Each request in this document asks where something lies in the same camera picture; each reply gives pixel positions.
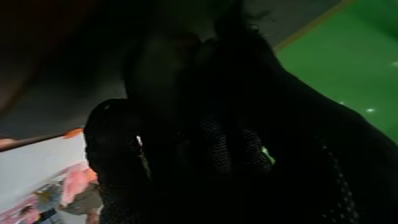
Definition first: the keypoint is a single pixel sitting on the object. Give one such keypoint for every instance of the white sheet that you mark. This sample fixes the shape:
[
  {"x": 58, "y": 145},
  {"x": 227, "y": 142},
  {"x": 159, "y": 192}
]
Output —
[{"x": 37, "y": 163}]

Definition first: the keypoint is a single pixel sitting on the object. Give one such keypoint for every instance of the dark mat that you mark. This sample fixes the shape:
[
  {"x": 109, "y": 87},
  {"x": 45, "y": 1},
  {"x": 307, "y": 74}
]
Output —
[{"x": 54, "y": 103}]

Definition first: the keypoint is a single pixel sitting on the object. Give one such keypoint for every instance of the pink flower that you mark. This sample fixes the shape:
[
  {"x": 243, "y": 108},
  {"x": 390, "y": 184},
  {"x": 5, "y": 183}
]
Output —
[
  {"x": 77, "y": 181},
  {"x": 21, "y": 210}
]

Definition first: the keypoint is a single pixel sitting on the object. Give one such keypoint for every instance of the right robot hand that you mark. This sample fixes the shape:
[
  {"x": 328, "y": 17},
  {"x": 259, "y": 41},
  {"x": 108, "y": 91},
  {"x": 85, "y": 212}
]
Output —
[{"x": 237, "y": 150}]

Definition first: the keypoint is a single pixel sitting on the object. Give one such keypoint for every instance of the dark flower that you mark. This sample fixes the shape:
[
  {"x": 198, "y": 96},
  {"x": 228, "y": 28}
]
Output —
[{"x": 49, "y": 193}]

